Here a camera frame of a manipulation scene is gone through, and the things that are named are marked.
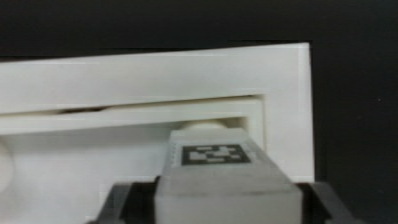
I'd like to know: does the white square tabletop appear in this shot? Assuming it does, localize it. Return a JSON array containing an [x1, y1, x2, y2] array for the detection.
[[0, 97, 262, 224]]

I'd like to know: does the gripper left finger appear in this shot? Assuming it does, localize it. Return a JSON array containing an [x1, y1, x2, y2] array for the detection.
[[87, 182, 156, 224]]

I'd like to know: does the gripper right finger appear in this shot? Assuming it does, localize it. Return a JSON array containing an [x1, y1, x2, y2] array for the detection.
[[296, 182, 367, 224]]

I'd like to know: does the white U-shaped fence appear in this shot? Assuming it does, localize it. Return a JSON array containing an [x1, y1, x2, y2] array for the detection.
[[0, 43, 314, 182]]

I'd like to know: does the white table leg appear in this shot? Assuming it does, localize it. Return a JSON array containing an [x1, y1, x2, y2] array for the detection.
[[154, 120, 302, 224]]

